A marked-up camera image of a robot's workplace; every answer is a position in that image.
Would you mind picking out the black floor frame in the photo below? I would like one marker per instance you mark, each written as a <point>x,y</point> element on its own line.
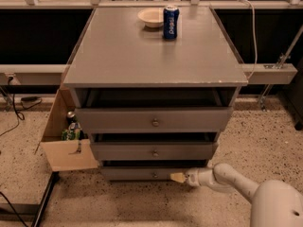
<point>28,214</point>

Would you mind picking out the blue Pepsi can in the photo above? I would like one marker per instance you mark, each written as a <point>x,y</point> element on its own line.
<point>170,20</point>

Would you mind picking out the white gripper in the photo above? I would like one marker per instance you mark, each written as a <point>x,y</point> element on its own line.
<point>193,177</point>

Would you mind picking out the grey drawer cabinet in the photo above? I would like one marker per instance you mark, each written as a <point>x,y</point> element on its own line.
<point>123,64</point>

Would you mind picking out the grey drawer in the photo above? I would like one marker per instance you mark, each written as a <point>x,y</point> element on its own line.
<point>154,146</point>
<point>146,170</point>
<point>140,120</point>

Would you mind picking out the grey bottom drawer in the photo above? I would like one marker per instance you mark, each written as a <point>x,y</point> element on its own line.
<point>146,170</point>

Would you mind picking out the grey top drawer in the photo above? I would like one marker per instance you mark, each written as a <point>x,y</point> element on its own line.
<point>140,120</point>

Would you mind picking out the cardboard box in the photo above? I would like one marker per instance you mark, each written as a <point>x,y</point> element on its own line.
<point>63,149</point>

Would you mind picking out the dark soda can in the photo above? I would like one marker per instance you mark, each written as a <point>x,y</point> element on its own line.
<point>71,117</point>

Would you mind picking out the grey middle drawer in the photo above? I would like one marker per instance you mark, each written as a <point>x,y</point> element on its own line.
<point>154,146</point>

